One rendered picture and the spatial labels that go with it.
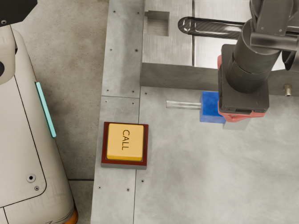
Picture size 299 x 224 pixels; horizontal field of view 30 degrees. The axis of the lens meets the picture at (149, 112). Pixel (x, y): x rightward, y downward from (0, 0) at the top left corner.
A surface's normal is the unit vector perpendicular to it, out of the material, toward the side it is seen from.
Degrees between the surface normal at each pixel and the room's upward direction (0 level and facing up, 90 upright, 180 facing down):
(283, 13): 60
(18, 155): 0
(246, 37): 1
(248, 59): 89
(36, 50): 0
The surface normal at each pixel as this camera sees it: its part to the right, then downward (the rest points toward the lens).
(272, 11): -0.04, 0.57
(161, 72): -0.04, 0.90
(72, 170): 0.07, -0.42
